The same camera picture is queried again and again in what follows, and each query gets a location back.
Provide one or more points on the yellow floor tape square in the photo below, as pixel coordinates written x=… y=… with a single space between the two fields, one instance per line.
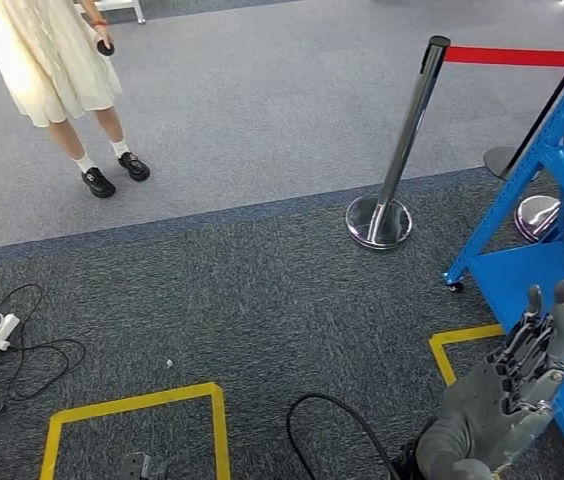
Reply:
x=440 y=358

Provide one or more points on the red barrier belt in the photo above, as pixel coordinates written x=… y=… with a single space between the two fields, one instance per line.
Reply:
x=512 y=56

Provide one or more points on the metal barrier stanchion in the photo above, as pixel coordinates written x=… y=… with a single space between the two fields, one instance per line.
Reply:
x=537 y=218
x=507 y=162
x=406 y=132

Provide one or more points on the grey robot foot plate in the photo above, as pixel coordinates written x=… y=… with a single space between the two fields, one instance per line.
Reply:
x=142 y=467

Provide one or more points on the person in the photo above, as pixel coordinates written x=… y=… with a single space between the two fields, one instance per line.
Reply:
x=52 y=60

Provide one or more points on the blue metal shelf rack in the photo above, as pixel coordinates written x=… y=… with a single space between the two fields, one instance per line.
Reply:
x=512 y=285

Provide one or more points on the black handheld controller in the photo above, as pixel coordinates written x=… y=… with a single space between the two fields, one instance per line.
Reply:
x=106 y=48

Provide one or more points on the white metal frame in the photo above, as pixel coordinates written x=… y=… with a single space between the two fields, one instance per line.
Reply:
x=112 y=4

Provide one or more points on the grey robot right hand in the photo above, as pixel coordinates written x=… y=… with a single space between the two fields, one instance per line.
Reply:
x=486 y=411

